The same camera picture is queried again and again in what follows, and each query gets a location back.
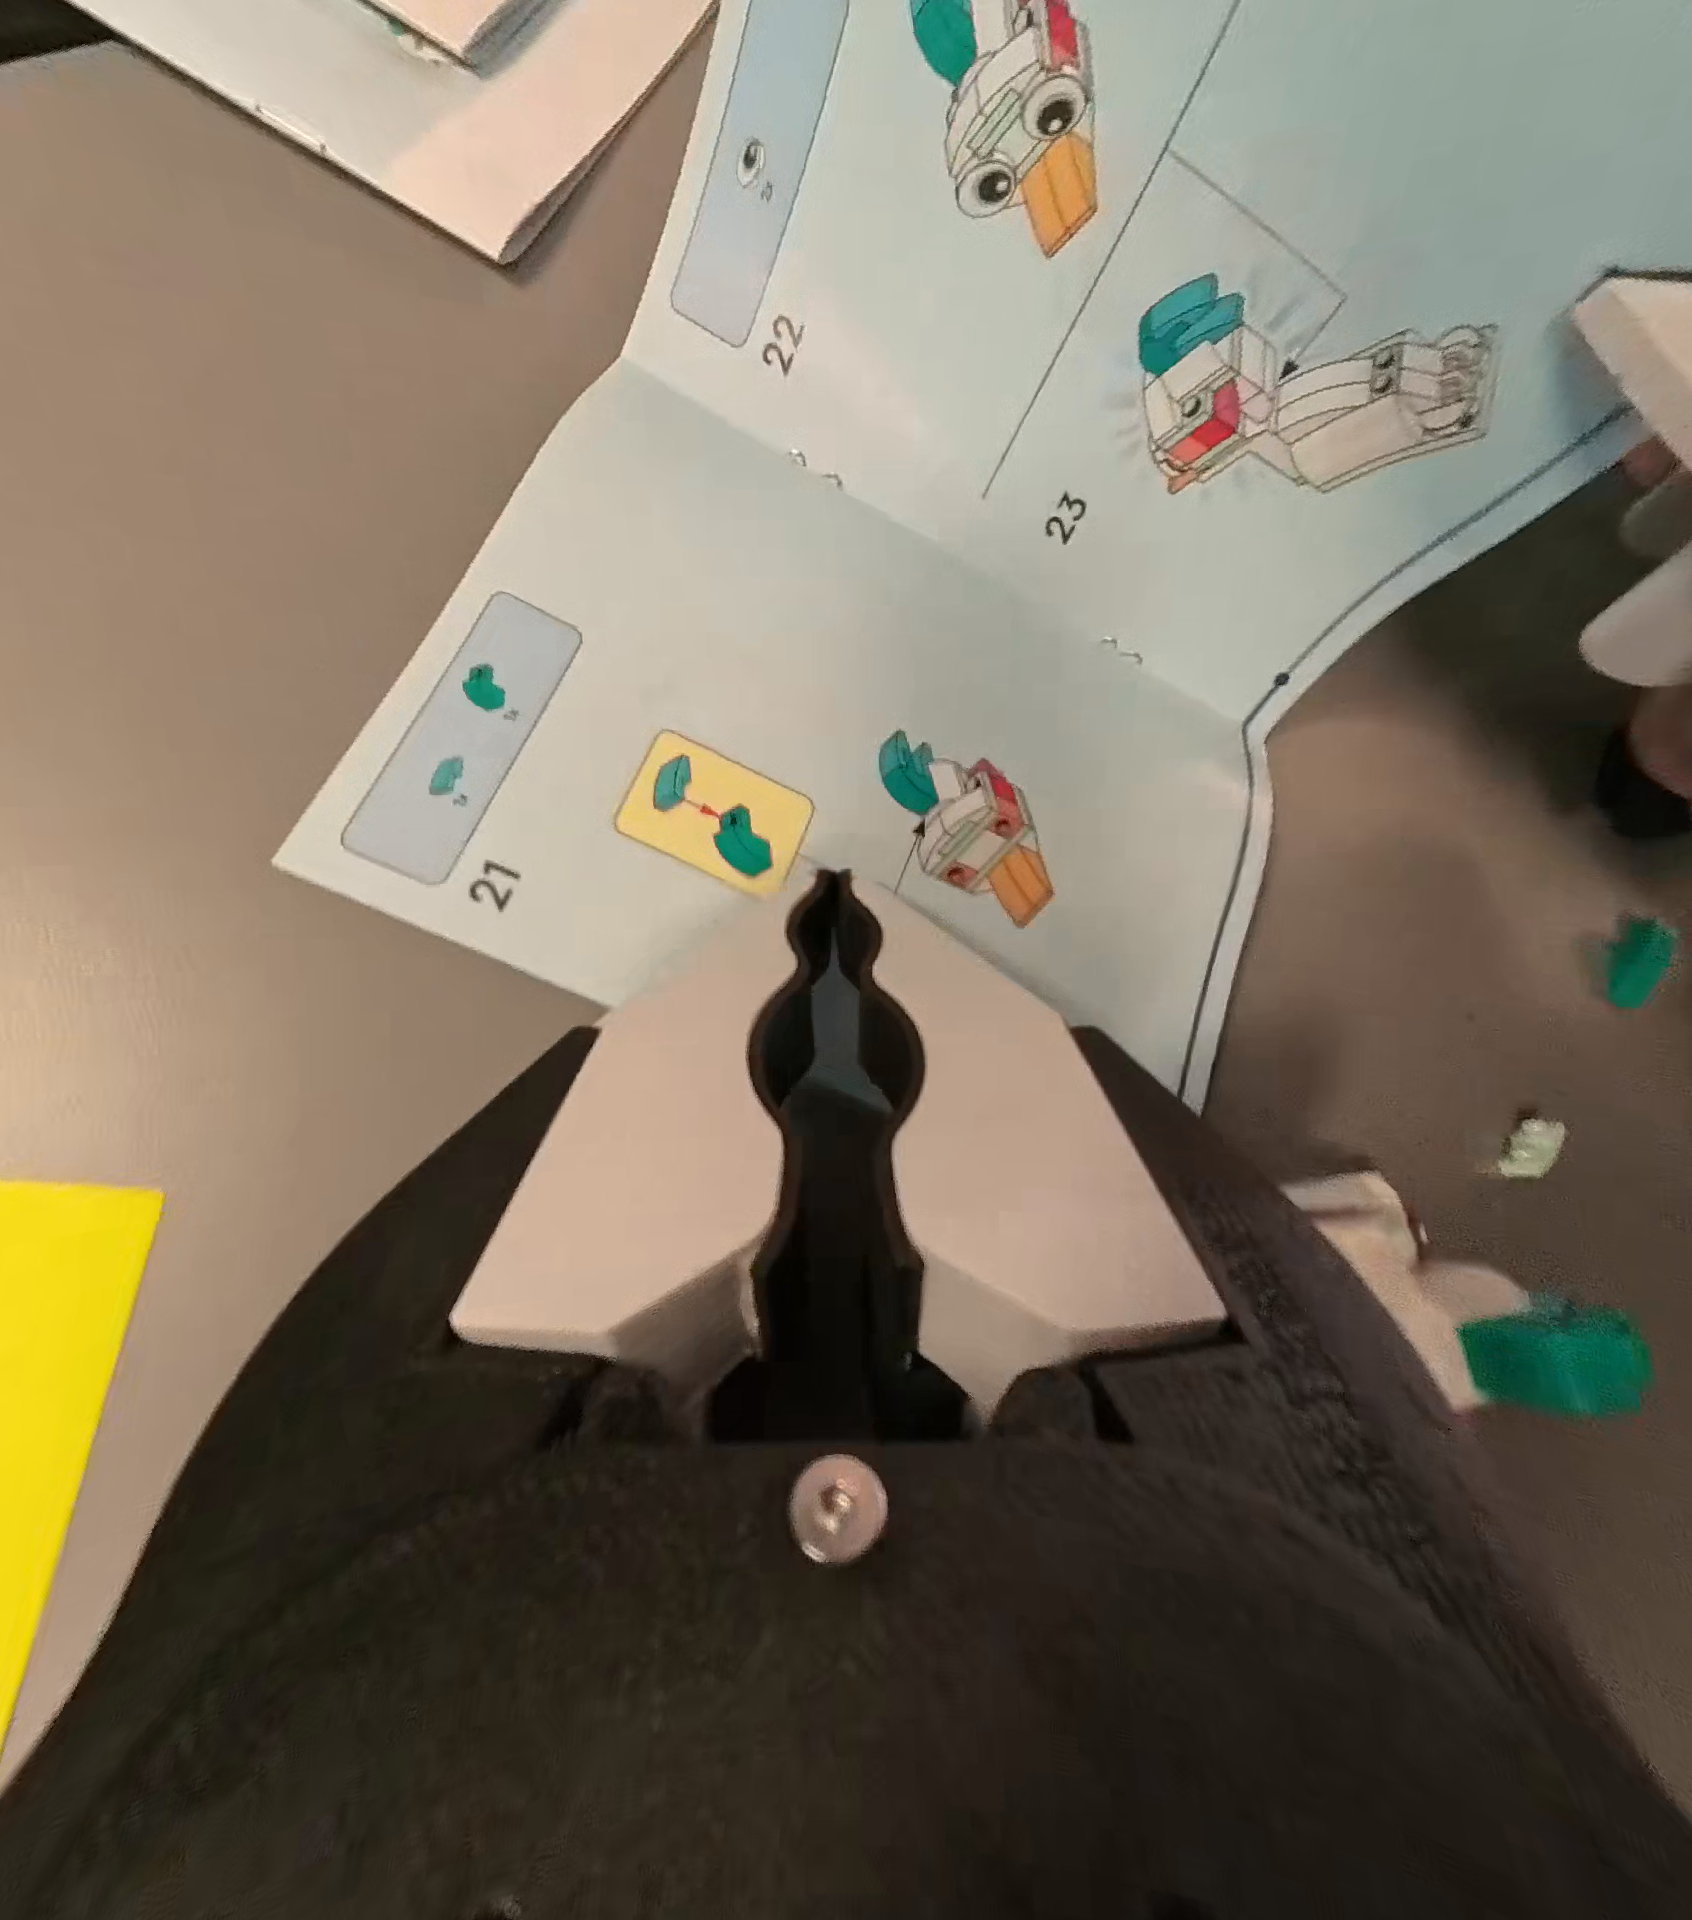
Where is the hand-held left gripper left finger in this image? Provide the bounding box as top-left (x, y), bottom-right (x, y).
top-left (451, 866), bottom-right (848, 1364)

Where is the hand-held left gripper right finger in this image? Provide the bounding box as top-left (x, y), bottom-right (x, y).
top-left (840, 871), bottom-right (1231, 1416)

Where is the small teal lego piece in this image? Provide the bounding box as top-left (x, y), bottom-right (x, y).
top-left (1600, 914), bottom-right (1683, 1010)

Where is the white and teal lego assembly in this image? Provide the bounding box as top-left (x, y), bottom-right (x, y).
top-left (1279, 1171), bottom-right (1657, 1422)

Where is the open lego instruction booklet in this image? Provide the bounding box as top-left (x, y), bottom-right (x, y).
top-left (272, 0), bottom-right (1692, 1116)

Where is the closed instruction booklet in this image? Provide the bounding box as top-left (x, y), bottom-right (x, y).
top-left (72, 0), bottom-right (722, 270)

